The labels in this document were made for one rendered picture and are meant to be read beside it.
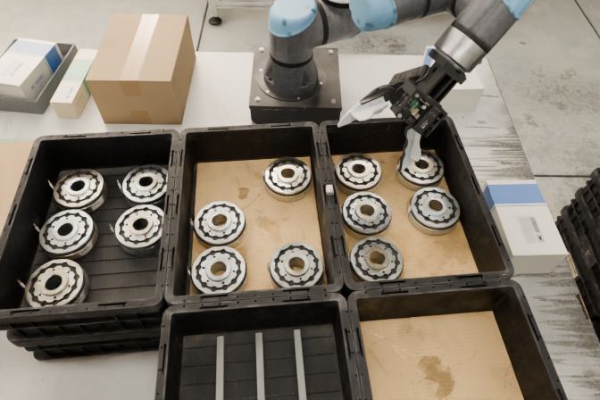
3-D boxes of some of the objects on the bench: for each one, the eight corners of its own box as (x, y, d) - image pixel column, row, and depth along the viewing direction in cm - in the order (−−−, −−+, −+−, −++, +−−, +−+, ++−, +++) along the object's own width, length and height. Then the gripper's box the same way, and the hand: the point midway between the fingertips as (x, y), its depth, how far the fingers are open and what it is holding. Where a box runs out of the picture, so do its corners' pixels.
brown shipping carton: (128, 57, 151) (113, 13, 138) (195, 58, 151) (187, 14, 138) (104, 123, 132) (85, 79, 120) (181, 124, 132) (170, 80, 120)
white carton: (420, 69, 150) (426, 45, 143) (456, 68, 150) (464, 45, 143) (434, 112, 137) (442, 89, 130) (474, 112, 138) (484, 88, 131)
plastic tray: (21, 51, 152) (14, 37, 148) (80, 56, 151) (75, 43, 147) (-23, 108, 135) (-33, 95, 131) (43, 114, 134) (36, 102, 130)
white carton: (474, 202, 118) (486, 180, 111) (520, 201, 118) (535, 179, 111) (497, 274, 105) (512, 255, 98) (549, 273, 106) (568, 254, 99)
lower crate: (75, 198, 116) (55, 168, 107) (195, 191, 118) (187, 161, 109) (33, 363, 91) (4, 344, 82) (187, 351, 94) (175, 329, 84)
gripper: (412, 31, 68) (330, 134, 75) (504, 105, 74) (419, 194, 81) (399, 21, 76) (325, 115, 83) (482, 89, 82) (407, 171, 89)
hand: (368, 148), depth 85 cm, fingers open, 14 cm apart
